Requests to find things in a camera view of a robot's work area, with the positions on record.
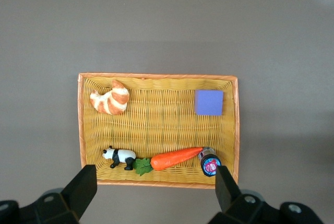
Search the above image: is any small bottle with blue cap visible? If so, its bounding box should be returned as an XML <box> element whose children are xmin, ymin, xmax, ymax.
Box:
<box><xmin>198</xmin><ymin>146</ymin><xmax>222</xmax><ymax>178</ymax></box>

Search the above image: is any orange toy carrot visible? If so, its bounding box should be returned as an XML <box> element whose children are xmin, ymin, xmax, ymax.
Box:
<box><xmin>132</xmin><ymin>146</ymin><xmax>204</xmax><ymax>177</ymax></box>

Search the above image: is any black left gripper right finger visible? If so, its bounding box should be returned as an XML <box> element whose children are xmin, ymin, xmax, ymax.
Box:
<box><xmin>208</xmin><ymin>165</ymin><xmax>267</xmax><ymax>224</ymax></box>

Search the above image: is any purple foam cube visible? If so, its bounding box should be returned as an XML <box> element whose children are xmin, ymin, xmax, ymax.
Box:
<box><xmin>194</xmin><ymin>89</ymin><xmax>224</xmax><ymax>116</ymax></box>

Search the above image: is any toy croissant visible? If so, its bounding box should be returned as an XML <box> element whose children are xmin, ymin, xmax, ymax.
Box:
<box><xmin>89</xmin><ymin>79</ymin><xmax>130</xmax><ymax>116</ymax></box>

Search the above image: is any yellow wicker basket orange rim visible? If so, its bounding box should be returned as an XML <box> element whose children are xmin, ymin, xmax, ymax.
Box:
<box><xmin>77</xmin><ymin>72</ymin><xmax>240</xmax><ymax>190</ymax></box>

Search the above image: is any toy panda figure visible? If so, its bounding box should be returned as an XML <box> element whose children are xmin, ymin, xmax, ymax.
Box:
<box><xmin>102</xmin><ymin>145</ymin><xmax>137</xmax><ymax>171</ymax></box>

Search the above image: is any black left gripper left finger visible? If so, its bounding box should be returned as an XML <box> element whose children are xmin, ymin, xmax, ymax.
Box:
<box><xmin>26</xmin><ymin>164</ymin><xmax>98</xmax><ymax>224</ymax></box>

